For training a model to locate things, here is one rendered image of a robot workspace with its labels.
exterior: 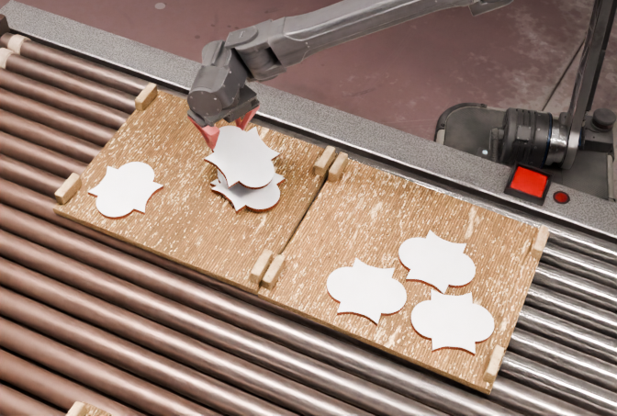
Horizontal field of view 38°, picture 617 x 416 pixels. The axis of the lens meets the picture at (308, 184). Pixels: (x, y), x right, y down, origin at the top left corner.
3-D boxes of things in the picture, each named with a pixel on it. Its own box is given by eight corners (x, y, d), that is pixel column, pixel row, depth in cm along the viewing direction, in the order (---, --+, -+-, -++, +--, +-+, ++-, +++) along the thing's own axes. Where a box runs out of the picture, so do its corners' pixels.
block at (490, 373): (492, 350, 143) (496, 342, 141) (503, 354, 142) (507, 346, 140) (481, 380, 139) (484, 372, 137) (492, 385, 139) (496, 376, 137)
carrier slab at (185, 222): (153, 93, 181) (152, 87, 180) (337, 158, 171) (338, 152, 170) (53, 213, 160) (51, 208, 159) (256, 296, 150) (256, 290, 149)
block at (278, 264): (276, 262, 153) (276, 252, 151) (286, 265, 152) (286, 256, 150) (261, 287, 149) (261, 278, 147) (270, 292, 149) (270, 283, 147)
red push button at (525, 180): (516, 170, 171) (518, 165, 170) (546, 180, 170) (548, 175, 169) (508, 191, 168) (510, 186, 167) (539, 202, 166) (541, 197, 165)
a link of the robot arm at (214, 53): (241, 38, 143) (207, 33, 144) (229, 65, 139) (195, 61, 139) (241, 70, 149) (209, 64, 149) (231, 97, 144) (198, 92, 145)
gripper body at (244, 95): (258, 102, 153) (257, 70, 147) (211, 130, 148) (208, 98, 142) (234, 83, 156) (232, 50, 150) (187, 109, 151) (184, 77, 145)
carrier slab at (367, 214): (341, 161, 171) (342, 155, 170) (547, 237, 160) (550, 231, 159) (257, 297, 150) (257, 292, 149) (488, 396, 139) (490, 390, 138)
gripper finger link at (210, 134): (244, 144, 157) (242, 106, 150) (213, 164, 154) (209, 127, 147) (220, 124, 160) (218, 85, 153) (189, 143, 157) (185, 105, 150)
